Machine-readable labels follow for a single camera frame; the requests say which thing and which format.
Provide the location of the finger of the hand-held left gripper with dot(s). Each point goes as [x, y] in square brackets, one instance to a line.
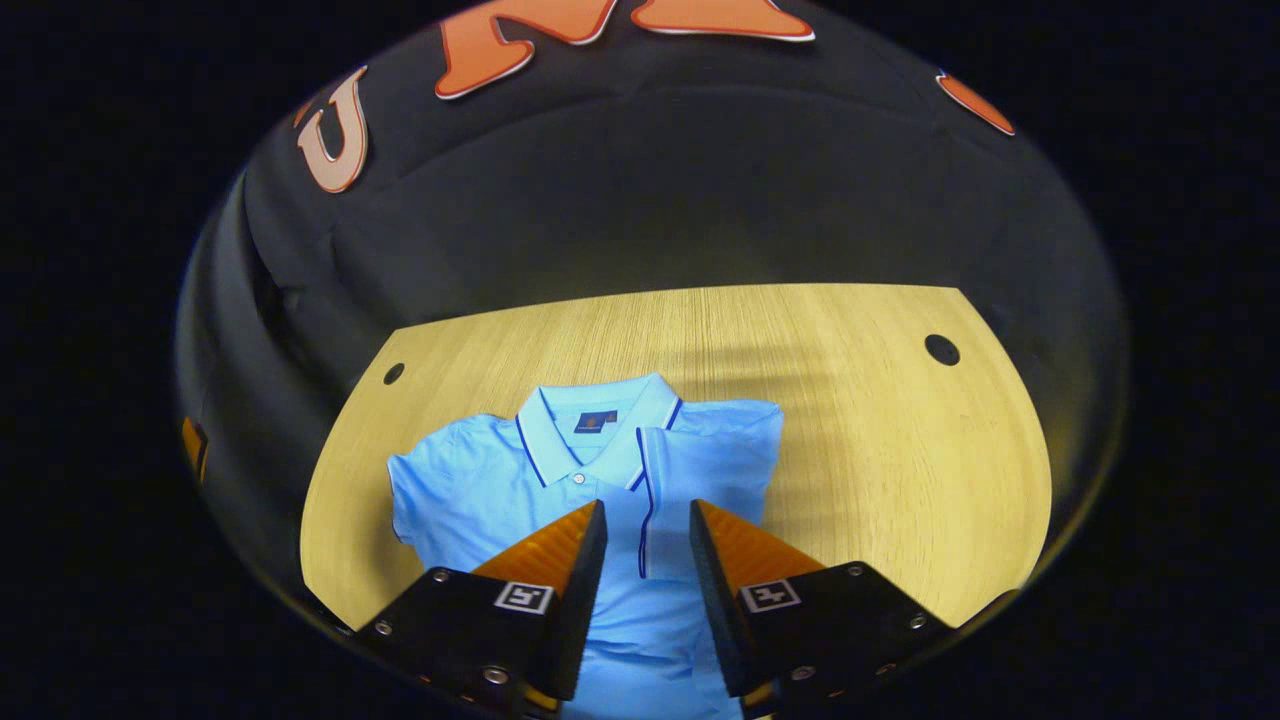
[194, 448]

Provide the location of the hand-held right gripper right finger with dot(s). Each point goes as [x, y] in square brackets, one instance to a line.
[715, 600]

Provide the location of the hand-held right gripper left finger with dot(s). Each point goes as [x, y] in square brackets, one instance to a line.
[575, 600]

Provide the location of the light blue T-shirt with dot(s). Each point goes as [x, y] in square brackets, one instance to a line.
[480, 480]

